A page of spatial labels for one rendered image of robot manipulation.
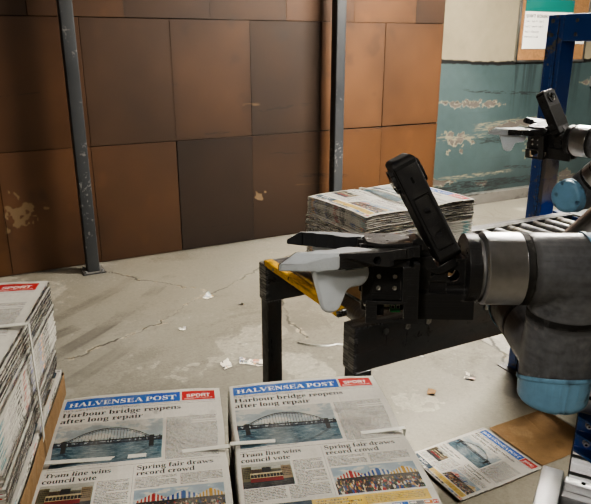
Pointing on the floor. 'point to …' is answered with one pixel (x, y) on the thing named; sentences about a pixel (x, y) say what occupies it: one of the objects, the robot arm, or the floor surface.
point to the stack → (142, 412)
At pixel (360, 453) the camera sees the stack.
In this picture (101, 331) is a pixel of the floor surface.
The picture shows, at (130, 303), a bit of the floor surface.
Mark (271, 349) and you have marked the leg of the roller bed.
